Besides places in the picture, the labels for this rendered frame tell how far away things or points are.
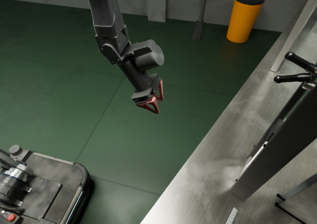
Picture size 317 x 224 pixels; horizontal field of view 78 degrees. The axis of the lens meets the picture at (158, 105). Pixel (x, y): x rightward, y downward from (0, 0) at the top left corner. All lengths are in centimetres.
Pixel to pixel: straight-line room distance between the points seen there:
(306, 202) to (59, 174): 135
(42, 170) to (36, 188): 14
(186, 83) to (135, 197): 134
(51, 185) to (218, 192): 111
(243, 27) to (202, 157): 253
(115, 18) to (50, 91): 207
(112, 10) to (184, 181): 53
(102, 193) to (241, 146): 116
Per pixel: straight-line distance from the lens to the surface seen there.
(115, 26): 50
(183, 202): 67
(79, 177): 149
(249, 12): 299
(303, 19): 105
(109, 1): 48
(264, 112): 94
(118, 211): 160
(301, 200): 67
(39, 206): 150
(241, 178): 61
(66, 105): 227
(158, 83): 62
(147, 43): 51
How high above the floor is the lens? 154
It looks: 49 degrees down
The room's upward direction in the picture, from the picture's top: straight up
